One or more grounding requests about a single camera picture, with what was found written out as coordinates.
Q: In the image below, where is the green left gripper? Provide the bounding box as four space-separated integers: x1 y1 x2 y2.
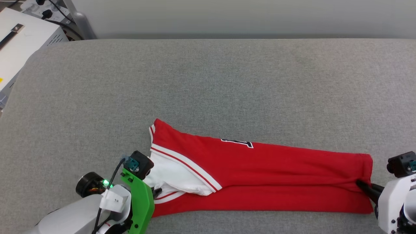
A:
121 168 163 234

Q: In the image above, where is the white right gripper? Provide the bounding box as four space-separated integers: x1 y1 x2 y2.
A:
356 174 416 234

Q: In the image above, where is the red and white basketball jersey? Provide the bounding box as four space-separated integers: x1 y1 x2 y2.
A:
143 118 374 218

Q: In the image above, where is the grey fabric sofa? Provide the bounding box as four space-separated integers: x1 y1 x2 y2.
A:
0 38 416 234

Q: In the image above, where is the white metal cabinet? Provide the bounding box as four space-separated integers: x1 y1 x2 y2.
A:
0 7 69 110

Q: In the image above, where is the white power strip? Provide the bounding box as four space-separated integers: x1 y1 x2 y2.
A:
20 0 71 25

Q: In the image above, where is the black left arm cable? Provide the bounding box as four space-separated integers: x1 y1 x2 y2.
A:
92 158 128 234

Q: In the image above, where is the grey metal frame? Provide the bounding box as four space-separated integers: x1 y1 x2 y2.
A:
63 0 97 40

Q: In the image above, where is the black power cable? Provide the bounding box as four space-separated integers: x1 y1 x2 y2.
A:
45 17 82 41

